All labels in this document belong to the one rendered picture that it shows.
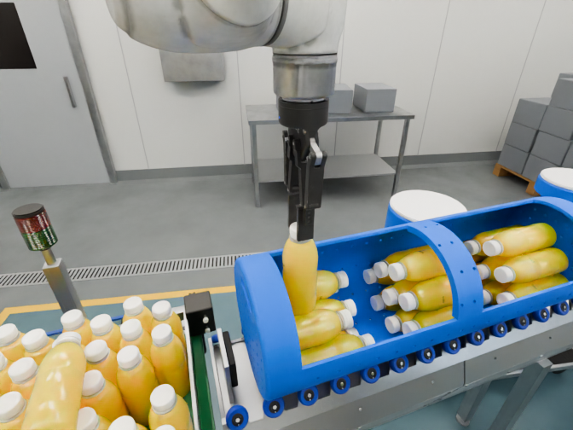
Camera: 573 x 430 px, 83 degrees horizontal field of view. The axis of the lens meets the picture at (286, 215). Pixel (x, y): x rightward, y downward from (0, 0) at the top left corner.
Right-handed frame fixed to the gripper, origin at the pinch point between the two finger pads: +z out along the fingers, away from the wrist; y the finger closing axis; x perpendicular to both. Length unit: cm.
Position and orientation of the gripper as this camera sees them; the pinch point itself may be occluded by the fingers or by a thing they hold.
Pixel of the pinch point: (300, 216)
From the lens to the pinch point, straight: 58.0
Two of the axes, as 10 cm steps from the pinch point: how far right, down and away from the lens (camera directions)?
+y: -3.3, -4.7, 8.2
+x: -9.5, 1.6, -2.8
